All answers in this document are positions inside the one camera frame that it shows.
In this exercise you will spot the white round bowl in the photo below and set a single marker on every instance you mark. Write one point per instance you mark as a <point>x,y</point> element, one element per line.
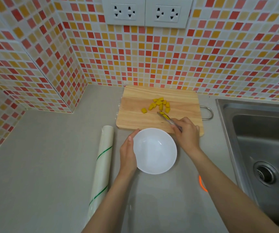
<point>155,151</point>

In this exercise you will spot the person's right hand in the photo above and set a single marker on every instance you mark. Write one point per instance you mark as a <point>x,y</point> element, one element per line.
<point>188,138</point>

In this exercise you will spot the rolled white mat green lines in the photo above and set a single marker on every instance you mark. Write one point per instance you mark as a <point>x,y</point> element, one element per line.
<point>103,167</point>

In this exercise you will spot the stainless steel sink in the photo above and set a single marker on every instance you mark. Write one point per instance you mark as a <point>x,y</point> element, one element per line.
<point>260,138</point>

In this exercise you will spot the pile of yellow food pieces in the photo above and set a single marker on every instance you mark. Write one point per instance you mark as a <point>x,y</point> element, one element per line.
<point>159,104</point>

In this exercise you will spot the metal sink drain strainer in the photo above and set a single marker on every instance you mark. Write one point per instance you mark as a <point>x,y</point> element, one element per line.
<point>265,173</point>

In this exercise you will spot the white wall socket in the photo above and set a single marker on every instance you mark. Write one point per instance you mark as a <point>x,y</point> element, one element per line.
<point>123,10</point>
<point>168,12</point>

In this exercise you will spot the person's right fingers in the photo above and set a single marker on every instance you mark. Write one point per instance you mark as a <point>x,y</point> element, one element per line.
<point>184,123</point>

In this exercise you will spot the person's right forearm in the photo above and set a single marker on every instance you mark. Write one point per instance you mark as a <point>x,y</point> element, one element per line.
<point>227,194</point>

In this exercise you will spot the person's left thumb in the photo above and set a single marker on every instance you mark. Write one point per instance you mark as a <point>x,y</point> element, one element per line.
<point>133,135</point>

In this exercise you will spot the person's left forearm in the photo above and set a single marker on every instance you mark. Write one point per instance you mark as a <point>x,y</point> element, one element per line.
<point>110,203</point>

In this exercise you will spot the person's left hand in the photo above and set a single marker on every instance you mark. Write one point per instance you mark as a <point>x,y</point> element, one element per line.
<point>126,155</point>

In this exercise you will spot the orange round object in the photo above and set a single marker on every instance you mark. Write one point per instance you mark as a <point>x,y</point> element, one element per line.
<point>201,184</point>

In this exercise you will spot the metal knife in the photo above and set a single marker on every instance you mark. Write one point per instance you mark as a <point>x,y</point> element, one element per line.
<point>166,118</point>

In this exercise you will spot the wooden cutting board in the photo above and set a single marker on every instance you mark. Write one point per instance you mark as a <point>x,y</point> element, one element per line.
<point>134,114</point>

